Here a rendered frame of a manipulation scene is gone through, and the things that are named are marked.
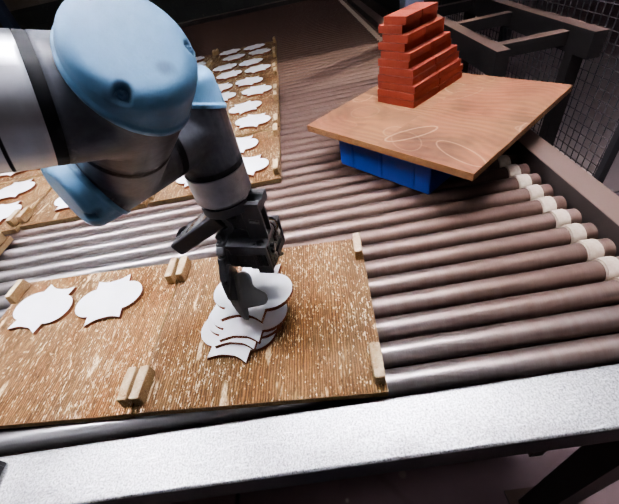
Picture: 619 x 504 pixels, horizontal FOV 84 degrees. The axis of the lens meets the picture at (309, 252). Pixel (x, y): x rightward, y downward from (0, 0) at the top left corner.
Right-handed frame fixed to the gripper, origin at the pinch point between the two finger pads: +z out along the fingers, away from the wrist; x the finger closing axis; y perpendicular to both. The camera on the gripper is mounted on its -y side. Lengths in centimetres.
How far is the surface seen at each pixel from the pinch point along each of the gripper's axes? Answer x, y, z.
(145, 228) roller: 28, -45, 10
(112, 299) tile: 0.9, -35.1, 6.7
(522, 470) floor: 8, 67, 101
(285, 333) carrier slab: -3.4, 5.2, 7.7
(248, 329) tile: -4.8, -0.7, 5.1
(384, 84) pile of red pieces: 70, 20, -8
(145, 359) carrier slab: -11.1, -19.8, 7.7
